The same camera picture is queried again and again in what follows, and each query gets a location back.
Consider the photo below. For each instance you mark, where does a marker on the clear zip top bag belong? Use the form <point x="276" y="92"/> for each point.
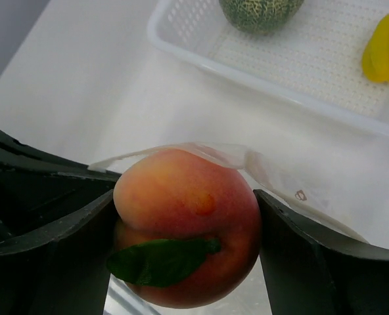
<point x="302" y="197"/>

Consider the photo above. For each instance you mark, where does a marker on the green netted fake melon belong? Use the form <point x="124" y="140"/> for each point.
<point x="259" y="17"/>

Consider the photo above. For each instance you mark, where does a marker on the pink fake food piece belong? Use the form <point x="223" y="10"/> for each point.
<point x="173" y="194"/>

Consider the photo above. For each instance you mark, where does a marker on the yellow fake food piece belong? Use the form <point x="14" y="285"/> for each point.
<point x="375" y="59"/>

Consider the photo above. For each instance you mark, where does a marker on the white perforated plastic basket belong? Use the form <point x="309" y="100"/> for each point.
<point x="312" y="62"/>

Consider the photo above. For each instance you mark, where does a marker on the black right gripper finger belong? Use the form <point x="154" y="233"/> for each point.
<point x="311" y="269"/>

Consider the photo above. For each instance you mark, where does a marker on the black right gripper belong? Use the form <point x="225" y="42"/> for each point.
<point x="54" y="262"/>

